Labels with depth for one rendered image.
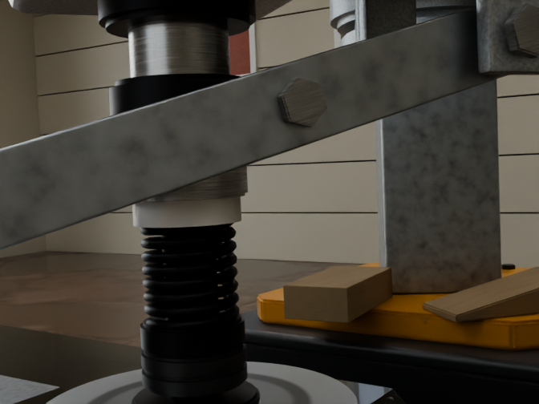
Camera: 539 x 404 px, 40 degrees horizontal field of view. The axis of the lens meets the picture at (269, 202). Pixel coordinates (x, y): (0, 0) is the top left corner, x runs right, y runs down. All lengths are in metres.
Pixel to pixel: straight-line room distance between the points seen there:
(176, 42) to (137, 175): 0.09
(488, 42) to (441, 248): 0.79
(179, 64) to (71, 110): 9.05
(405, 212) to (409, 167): 0.07
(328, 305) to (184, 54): 0.65
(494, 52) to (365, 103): 0.09
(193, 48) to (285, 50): 7.14
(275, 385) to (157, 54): 0.24
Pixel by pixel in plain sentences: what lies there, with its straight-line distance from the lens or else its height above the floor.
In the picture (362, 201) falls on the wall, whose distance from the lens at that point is 7.15.
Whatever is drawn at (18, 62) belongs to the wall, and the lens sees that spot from 9.85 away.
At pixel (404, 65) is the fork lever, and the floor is 1.07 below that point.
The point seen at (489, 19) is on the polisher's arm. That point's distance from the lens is 0.49.
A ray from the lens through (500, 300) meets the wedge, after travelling 1.08.
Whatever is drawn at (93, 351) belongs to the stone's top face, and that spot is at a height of 0.82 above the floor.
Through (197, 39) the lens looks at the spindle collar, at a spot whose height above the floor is 1.08.
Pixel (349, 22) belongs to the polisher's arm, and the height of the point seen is 1.24.
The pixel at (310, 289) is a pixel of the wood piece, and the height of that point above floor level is 0.83.
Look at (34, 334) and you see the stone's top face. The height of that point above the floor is 0.82.
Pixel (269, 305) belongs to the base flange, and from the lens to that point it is 1.24.
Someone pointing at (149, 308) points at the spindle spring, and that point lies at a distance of 0.48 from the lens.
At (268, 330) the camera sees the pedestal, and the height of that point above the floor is 0.74.
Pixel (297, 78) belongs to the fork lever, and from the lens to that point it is 0.43.
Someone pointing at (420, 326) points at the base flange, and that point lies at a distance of 1.11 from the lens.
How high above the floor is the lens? 1.01
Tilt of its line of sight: 3 degrees down
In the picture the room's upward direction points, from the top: 2 degrees counter-clockwise
